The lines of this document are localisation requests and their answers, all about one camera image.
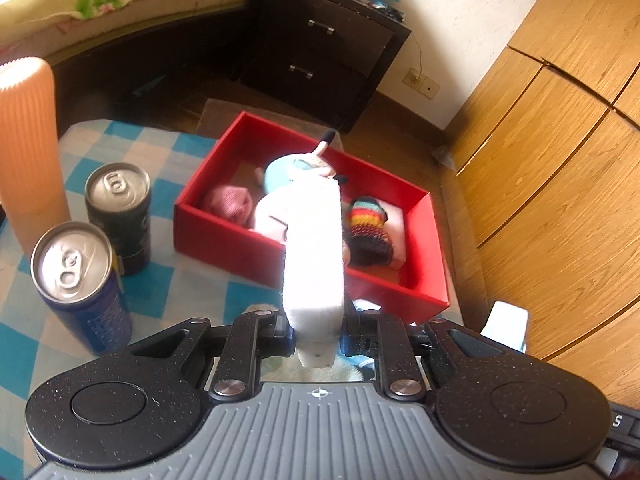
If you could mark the red cardboard box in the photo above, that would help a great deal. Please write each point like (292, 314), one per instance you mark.
(215, 240)

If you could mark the blue drink can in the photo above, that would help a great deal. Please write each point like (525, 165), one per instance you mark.
(85, 300)

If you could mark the light blue plush toy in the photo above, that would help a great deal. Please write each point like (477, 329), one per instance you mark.
(287, 172)

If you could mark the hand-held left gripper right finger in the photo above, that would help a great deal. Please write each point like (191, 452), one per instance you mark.
(395, 360)

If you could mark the black drink can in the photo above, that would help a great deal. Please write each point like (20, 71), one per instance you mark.
(122, 220)

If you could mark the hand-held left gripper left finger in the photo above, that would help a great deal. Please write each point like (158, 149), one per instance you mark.
(240, 355)

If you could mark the dark wooden nightstand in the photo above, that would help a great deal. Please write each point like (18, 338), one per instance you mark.
(330, 55)

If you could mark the orange ribbed bottle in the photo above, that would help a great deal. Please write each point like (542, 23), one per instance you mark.
(30, 160)

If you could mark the dark wooden bed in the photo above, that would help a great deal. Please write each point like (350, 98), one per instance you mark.
(125, 55)

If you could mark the clear plastic wrapper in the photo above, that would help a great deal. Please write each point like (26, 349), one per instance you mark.
(444, 157)

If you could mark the white fluffy cloth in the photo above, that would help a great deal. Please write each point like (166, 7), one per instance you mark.
(345, 371)

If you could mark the brown floor mat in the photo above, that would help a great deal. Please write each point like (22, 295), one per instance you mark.
(220, 115)

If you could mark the pink knitted ball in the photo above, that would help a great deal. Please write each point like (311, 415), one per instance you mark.
(230, 205)

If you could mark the blue white checkered tablecloth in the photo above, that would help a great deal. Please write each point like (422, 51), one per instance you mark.
(165, 290)

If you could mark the white sponge block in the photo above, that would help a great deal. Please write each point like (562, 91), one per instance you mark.
(397, 240)
(315, 260)

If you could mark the wooden wardrobe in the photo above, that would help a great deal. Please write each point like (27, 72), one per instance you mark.
(560, 135)

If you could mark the beige wall outlet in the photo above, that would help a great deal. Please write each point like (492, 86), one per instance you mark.
(422, 83)

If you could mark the rainbow striped knitted toy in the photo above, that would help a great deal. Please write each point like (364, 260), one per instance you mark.
(367, 232)

